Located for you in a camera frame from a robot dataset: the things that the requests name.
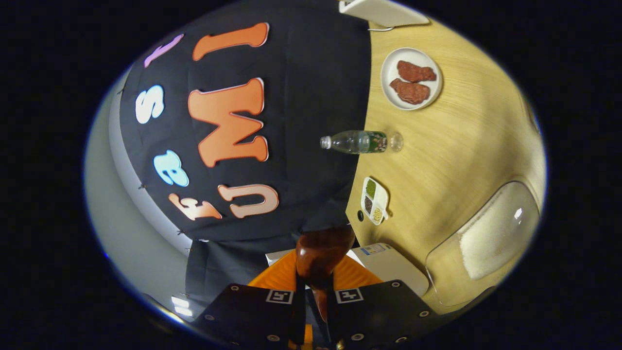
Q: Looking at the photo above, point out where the white round plate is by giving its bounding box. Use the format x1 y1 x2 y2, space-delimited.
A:
380 47 444 111

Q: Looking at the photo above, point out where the black backdrop cloth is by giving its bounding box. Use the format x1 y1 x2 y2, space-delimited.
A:
118 0 374 319

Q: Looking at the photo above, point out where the white toaster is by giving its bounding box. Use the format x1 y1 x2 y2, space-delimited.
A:
339 0 431 28

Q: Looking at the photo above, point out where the brown wooden spoon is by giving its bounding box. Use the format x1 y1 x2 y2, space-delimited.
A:
295 226 356 321

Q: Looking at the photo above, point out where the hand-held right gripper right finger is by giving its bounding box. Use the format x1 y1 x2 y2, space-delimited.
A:
326 255 439 350

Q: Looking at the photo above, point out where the clear plastic rice box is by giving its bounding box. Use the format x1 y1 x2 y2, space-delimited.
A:
425 181 541 308

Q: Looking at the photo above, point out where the white divided dish of grains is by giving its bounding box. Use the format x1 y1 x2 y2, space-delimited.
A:
361 176 389 226

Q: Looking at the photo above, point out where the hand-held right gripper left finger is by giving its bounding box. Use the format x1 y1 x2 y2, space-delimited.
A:
193 249 307 350

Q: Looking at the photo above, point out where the clear plastic water bottle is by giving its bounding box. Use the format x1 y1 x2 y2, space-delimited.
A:
320 130 389 155

